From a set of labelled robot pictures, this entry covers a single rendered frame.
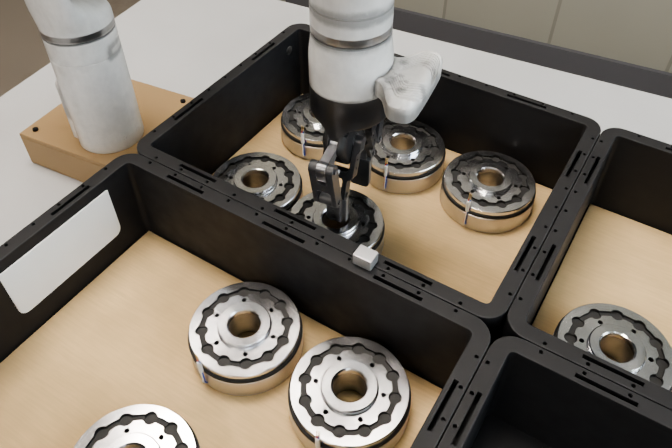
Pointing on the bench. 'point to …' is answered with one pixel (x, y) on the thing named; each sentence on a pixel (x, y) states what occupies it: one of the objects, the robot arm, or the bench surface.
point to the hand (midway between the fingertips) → (349, 190)
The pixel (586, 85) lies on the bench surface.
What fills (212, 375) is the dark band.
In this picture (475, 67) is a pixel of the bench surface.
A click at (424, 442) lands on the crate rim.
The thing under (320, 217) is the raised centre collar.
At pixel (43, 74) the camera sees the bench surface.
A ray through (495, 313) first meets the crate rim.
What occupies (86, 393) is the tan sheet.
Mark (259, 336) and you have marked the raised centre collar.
